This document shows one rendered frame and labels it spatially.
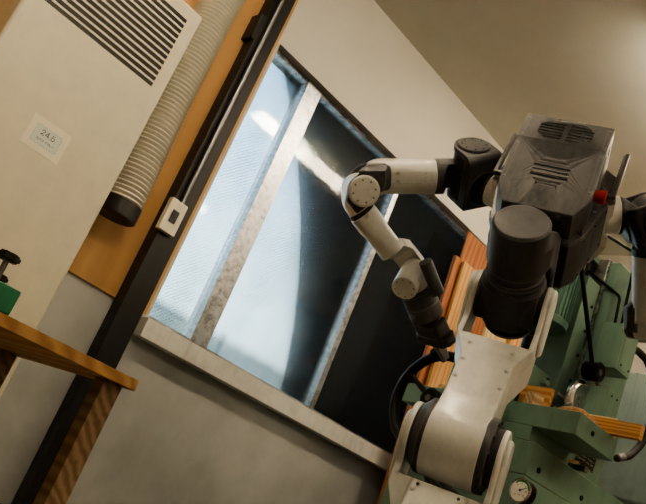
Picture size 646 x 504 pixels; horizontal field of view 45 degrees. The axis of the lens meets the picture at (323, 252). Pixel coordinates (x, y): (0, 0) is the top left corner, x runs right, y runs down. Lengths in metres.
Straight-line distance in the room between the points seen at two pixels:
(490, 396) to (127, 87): 1.63
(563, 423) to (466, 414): 0.71
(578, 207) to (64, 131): 1.54
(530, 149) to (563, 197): 0.15
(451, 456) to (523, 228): 0.44
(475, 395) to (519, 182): 0.49
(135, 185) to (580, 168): 1.55
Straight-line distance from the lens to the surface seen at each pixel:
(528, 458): 2.17
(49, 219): 2.50
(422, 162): 1.96
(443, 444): 1.45
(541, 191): 1.74
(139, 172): 2.77
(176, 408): 3.15
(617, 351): 2.58
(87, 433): 1.73
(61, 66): 2.56
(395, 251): 1.96
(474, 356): 1.58
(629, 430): 2.25
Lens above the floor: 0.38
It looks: 18 degrees up
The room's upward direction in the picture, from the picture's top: 23 degrees clockwise
